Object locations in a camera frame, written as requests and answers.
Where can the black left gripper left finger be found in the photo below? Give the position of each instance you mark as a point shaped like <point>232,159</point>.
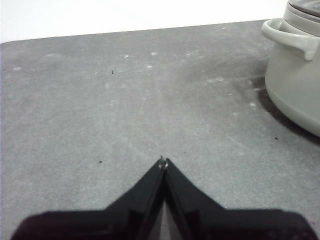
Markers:
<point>130,215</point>

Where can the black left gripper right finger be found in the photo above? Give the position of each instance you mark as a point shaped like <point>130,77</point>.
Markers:
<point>200,215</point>

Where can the pale green electric pot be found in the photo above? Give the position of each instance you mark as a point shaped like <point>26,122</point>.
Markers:
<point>295,82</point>

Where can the glass lid with green knob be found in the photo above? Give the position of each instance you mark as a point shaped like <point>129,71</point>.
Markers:
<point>308,4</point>

